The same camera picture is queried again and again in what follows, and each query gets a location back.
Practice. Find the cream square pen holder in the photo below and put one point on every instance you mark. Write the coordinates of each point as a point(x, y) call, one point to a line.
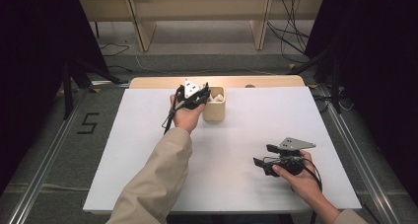
point(213, 112)

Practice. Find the light wooden background desk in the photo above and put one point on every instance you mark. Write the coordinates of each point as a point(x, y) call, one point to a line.
point(197, 7)

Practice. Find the black stand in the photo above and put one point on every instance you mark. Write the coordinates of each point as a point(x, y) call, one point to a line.
point(335, 86)
point(67, 92)

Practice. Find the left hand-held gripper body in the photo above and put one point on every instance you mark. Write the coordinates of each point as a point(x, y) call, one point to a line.
point(191, 88)

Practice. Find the dark curtain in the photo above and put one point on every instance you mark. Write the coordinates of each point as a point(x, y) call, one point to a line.
point(33, 53)
point(378, 86)

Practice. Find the person's right hand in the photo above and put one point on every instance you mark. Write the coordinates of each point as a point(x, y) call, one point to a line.
point(302, 184)

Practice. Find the white table board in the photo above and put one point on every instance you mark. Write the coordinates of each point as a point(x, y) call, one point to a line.
point(230, 184)

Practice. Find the light wooden table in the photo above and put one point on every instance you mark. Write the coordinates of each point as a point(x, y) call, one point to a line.
point(157, 82)

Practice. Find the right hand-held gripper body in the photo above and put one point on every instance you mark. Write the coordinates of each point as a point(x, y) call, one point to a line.
point(295, 144)

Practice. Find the aluminium floor rail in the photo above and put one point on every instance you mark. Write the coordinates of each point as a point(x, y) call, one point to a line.
point(46, 164)
point(361, 164)

